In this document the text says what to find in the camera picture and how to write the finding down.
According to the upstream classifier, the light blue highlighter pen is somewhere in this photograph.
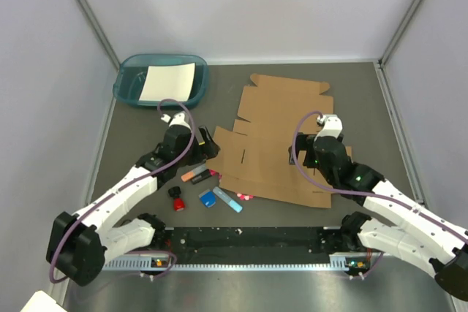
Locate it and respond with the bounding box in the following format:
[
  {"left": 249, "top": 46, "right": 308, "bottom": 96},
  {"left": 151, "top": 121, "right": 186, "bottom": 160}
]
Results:
[{"left": 213, "top": 186, "right": 243, "bottom": 213}]

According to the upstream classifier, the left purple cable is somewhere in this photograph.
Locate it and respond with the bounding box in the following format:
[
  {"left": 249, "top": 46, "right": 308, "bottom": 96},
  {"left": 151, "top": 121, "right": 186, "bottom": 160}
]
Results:
[{"left": 49, "top": 98, "right": 206, "bottom": 284}]

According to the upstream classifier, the white box corner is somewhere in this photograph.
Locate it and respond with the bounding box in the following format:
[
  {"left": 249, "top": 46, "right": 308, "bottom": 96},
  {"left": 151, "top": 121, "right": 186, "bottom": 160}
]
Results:
[{"left": 20, "top": 290, "right": 66, "bottom": 312}]

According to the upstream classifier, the grey slotted cable duct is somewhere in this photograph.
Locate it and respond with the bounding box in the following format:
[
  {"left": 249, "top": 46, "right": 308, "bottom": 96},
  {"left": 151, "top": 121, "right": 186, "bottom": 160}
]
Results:
[{"left": 102, "top": 255, "right": 370, "bottom": 273}]

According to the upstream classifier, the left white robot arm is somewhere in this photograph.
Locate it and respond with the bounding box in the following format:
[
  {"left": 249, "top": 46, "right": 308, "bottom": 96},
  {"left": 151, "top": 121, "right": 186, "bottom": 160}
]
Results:
[{"left": 46, "top": 126, "right": 220, "bottom": 286}]

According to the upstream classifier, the pink green flower keychain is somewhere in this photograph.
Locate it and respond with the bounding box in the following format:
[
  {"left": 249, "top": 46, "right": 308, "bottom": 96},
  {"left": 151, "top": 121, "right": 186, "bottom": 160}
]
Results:
[{"left": 210, "top": 170, "right": 222, "bottom": 180}]

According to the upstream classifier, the blue rectangular eraser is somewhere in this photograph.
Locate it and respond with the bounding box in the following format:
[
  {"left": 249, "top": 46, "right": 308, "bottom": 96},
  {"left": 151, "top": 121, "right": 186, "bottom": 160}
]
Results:
[{"left": 198, "top": 190, "right": 216, "bottom": 208}]

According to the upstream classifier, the brown cardboard box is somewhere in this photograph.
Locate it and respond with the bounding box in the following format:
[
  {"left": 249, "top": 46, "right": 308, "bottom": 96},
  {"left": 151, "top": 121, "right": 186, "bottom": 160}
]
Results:
[{"left": 206, "top": 74, "right": 333, "bottom": 208}]

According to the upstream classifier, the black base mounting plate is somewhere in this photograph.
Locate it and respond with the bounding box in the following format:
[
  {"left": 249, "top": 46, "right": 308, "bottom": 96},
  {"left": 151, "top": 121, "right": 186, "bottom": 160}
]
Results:
[{"left": 124, "top": 226, "right": 385, "bottom": 256}]

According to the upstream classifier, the red black stamp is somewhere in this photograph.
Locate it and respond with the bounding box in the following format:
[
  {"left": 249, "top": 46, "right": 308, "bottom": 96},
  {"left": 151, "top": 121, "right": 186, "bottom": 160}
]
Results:
[{"left": 168, "top": 186, "right": 185, "bottom": 212}]

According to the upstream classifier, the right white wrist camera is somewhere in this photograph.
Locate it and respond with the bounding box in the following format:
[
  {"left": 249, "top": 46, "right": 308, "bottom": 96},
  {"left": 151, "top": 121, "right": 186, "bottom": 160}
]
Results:
[{"left": 315, "top": 114, "right": 343, "bottom": 139}]

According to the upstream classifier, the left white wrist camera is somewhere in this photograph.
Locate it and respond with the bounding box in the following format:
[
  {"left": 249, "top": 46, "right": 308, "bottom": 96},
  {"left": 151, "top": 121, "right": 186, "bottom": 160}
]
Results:
[{"left": 160, "top": 112, "right": 192, "bottom": 130}]

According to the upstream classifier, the orange highlighter pen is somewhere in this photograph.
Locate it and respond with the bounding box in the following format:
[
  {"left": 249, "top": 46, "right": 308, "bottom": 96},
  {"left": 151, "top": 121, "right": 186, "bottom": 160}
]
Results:
[{"left": 181, "top": 164, "right": 207, "bottom": 182}]

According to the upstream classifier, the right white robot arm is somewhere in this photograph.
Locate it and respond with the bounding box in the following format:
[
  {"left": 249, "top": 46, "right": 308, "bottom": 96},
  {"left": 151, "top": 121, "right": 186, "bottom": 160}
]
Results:
[{"left": 289, "top": 132, "right": 467, "bottom": 301}]

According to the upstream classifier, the white paper sheet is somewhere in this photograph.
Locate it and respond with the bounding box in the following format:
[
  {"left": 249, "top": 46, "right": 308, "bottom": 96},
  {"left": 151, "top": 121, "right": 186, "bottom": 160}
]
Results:
[{"left": 140, "top": 63, "right": 196, "bottom": 102}]

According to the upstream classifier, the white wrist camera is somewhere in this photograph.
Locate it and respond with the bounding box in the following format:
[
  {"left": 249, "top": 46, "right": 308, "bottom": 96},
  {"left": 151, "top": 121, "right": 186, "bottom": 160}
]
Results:
[
  {"left": 315, "top": 114, "right": 343, "bottom": 139},
  {"left": 160, "top": 112, "right": 192, "bottom": 130}
]

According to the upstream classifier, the teal plastic bin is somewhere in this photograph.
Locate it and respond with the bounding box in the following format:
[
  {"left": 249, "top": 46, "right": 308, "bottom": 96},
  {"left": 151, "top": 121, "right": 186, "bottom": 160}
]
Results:
[{"left": 113, "top": 53, "right": 209, "bottom": 109}]

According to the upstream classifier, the pink black highlighter pen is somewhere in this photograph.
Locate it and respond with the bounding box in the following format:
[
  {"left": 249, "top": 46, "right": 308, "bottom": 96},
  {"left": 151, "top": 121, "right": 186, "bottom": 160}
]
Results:
[{"left": 191, "top": 169, "right": 216, "bottom": 184}]

